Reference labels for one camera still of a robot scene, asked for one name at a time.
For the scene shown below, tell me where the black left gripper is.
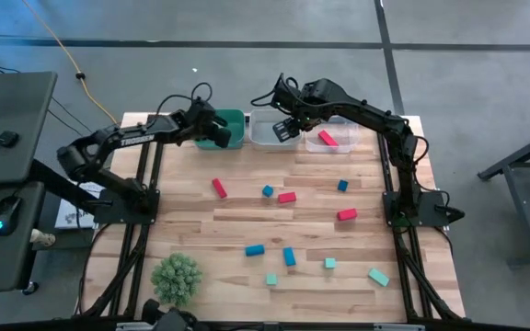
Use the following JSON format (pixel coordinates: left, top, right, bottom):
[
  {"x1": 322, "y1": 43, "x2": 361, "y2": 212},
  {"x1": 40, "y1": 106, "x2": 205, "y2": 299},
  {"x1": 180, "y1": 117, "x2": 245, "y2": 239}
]
[{"x1": 184, "y1": 98, "x2": 233, "y2": 149}]

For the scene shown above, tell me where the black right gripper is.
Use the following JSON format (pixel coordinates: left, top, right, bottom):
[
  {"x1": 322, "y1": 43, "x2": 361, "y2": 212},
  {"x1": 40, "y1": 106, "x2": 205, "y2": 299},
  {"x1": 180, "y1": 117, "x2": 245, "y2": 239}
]
[{"x1": 270, "y1": 73, "x2": 315, "y2": 144}]

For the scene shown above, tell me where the long red block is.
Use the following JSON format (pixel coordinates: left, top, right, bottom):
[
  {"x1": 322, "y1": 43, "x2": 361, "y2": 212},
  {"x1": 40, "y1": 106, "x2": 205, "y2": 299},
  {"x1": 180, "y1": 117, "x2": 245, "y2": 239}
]
[{"x1": 317, "y1": 130, "x2": 340, "y2": 148}]

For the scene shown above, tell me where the long teal block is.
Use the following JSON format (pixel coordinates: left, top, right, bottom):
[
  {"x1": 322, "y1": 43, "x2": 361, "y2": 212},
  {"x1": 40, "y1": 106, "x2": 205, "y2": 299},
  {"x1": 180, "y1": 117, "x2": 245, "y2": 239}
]
[{"x1": 367, "y1": 268, "x2": 391, "y2": 288}]

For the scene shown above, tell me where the green plastic bin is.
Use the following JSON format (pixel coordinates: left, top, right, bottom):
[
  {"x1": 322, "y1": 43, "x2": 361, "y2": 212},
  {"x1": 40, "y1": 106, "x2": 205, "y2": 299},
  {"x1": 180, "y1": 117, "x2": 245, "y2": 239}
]
[{"x1": 193, "y1": 108, "x2": 247, "y2": 151}]

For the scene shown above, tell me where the grey plastic bin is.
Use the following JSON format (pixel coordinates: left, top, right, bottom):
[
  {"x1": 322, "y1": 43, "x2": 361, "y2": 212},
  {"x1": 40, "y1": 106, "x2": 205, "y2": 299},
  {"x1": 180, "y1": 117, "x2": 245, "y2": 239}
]
[{"x1": 248, "y1": 108, "x2": 304, "y2": 152}]

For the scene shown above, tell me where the clear plastic bin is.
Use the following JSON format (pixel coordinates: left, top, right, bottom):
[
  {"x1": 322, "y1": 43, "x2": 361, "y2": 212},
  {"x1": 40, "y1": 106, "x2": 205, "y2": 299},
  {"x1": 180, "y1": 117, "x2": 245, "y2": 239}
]
[{"x1": 305, "y1": 114, "x2": 360, "y2": 154}]

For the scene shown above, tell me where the green artificial plant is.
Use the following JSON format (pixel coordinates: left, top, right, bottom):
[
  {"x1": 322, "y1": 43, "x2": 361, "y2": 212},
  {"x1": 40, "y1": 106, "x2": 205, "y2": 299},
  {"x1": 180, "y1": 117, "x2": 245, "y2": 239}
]
[{"x1": 149, "y1": 252, "x2": 204, "y2": 310}]

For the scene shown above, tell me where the white printed paper sheet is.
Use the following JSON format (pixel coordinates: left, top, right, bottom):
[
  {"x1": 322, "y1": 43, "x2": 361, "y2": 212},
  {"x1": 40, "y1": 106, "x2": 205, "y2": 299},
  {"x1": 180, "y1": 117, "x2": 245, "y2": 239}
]
[{"x1": 54, "y1": 181, "x2": 105, "y2": 230}]

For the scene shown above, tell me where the black desk bar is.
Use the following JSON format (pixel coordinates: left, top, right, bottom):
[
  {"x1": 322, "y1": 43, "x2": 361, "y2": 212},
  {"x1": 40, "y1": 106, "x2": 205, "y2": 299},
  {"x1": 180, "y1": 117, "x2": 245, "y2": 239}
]
[{"x1": 29, "y1": 158, "x2": 103, "y2": 215}]

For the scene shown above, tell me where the dark grey desk top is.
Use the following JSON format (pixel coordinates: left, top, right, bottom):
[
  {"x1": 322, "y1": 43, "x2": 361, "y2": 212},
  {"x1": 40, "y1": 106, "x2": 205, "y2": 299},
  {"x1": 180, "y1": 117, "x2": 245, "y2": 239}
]
[
  {"x1": 0, "y1": 181, "x2": 48, "y2": 294},
  {"x1": 0, "y1": 71, "x2": 58, "y2": 186}
]

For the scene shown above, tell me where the beige plug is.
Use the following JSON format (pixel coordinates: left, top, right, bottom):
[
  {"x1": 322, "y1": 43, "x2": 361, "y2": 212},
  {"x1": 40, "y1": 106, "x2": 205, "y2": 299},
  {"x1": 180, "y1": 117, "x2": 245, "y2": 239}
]
[{"x1": 29, "y1": 228, "x2": 57, "y2": 248}]

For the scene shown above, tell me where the small black device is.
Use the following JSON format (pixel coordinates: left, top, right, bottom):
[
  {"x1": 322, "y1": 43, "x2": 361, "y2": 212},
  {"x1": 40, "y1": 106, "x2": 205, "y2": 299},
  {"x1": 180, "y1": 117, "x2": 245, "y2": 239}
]
[{"x1": 0, "y1": 131, "x2": 21, "y2": 149}]

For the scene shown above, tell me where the black computer mouse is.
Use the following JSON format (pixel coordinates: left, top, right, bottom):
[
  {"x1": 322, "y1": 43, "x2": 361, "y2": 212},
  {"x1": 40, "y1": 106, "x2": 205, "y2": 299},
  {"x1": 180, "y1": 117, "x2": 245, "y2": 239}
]
[{"x1": 0, "y1": 196, "x2": 23, "y2": 238}]

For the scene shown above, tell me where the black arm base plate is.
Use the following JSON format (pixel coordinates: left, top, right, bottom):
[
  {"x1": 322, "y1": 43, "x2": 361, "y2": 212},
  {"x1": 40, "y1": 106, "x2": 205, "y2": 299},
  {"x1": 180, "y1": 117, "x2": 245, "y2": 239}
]
[
  {"x1": 92, "y1": 188, "x2": 161, "y2": 226},
  {"x1": 382, "y1": 190, "x2": 451, "y2": 228}
]

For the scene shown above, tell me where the black floor cable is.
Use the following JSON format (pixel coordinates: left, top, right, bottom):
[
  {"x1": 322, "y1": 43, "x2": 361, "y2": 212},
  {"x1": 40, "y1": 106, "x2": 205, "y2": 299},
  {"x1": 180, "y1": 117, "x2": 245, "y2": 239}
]
[{"x1": 0, "y1": 57, "x2": 120, "y2": 151}]

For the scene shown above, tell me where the yellow cable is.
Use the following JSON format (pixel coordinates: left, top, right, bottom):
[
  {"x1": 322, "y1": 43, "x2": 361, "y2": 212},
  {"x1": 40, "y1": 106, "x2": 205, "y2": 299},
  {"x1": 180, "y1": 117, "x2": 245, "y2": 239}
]
[{"x1": 19, "y1": 0, "x2": 121, "y2": 130}]

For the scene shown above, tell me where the black aluminium table frame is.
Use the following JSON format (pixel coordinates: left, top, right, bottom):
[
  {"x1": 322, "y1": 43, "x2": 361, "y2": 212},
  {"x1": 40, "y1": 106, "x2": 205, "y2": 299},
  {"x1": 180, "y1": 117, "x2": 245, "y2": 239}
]
[{"x1": 74, "y1": 112, "x2": 467, "y2": 323}]

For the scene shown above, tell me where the silver bracket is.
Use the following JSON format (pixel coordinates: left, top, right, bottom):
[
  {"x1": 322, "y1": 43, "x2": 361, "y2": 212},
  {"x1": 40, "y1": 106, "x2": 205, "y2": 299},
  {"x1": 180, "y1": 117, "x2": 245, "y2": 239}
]
[
  {"x1": 115, "y1": 321, "x2": 156, "y2": 331},
  {"x1": 373, "y1": 323, "x2": 426, "y2": 331}
]

